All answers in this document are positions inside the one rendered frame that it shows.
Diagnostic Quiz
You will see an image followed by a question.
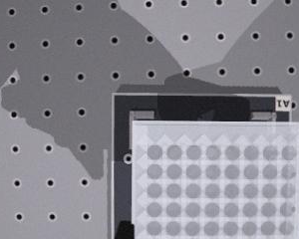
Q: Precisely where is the grey perforated breadboard plate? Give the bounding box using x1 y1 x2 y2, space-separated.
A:
0 0 299 239

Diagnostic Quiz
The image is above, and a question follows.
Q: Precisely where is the clear well plate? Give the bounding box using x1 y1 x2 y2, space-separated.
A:
132 120 299 239

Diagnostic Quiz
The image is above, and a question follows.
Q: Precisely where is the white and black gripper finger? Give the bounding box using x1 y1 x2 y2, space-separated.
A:
115 221 135 239

